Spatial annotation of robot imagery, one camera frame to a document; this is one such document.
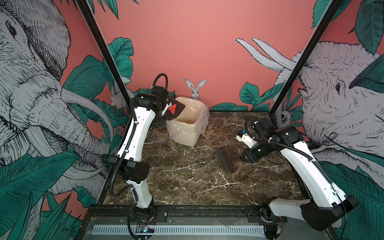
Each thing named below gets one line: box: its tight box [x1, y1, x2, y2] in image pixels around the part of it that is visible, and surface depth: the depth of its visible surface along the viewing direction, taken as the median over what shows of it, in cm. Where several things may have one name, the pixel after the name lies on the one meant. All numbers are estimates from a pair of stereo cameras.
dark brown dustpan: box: [162, 96, 186, 121], surface depth 84 cm
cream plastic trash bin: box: [166, 96, 210, 147], surface depth 90 cm
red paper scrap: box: [168, 103, 177, 115], surface depth 84 cm
